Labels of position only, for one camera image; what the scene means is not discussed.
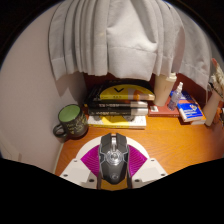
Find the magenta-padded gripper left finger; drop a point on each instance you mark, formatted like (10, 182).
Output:
(78, 171)

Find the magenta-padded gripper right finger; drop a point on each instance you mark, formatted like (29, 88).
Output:
(150, 170)

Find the grey black computer mouse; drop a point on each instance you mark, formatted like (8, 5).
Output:
(114, 160)

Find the dark green mug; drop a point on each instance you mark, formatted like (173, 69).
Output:
(71, 121)

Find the red-brown book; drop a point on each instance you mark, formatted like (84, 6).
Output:
(160, 110)

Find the black spine book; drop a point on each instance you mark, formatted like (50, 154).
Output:
(116, 112)
(116, 104)

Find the blue cover book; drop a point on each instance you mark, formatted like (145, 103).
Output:
(190, 111)

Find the clear spray bottle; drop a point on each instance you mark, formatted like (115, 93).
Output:
(174, 98)

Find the orange cover book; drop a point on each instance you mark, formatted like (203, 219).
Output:
(201, 105)

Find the yellow and black cover book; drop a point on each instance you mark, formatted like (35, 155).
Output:
(123, 91)

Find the white ceramic jug vase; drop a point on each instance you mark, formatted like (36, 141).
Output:
(212, 110)

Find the white curtain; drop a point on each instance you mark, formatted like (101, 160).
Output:
(126, 36)

